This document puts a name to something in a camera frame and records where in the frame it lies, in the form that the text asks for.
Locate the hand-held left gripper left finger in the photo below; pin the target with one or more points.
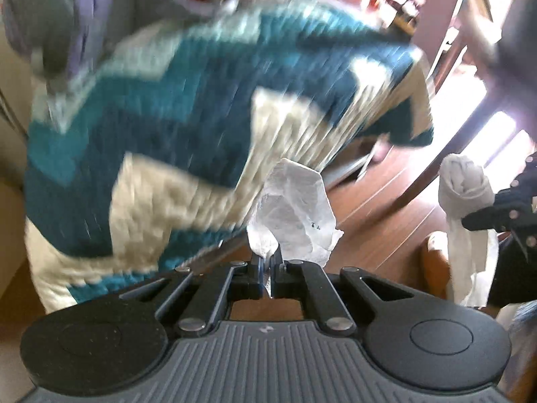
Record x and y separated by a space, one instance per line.
254 279

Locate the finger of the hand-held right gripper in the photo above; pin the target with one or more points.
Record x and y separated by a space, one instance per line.
486 218
518 189

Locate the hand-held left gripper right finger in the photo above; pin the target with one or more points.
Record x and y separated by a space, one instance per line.
279 279

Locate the white cloth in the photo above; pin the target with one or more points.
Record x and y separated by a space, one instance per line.
465 184

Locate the white paper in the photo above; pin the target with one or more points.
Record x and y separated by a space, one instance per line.
293 210

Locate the wooden chair with dark cushion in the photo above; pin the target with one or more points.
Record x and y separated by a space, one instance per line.
457 134

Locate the pink desk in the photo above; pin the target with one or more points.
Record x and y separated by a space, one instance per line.
451 16

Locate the teal white zigzag quilt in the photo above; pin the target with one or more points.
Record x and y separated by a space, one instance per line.
168 113

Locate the purple grey cloth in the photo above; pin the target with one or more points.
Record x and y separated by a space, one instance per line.
84 16

